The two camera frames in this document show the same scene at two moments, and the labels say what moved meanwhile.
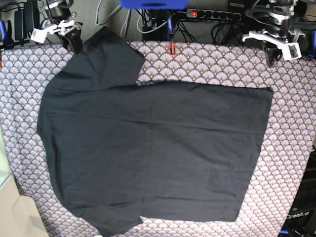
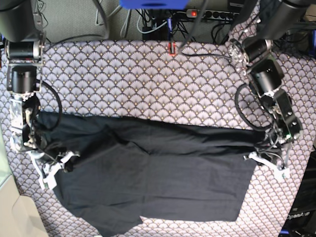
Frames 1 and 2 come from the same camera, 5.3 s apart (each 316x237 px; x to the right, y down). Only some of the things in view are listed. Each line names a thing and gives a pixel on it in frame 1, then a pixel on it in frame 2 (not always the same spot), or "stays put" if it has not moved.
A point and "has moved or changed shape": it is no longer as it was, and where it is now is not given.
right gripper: [273, 54] -> [270, 146]
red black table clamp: [172, 49] stays put
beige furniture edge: [19, 215] stays put
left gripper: [73, 40] -> [25, 141]
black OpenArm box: [301, 220] stays put
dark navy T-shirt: [122, 152] has moved or changed shape
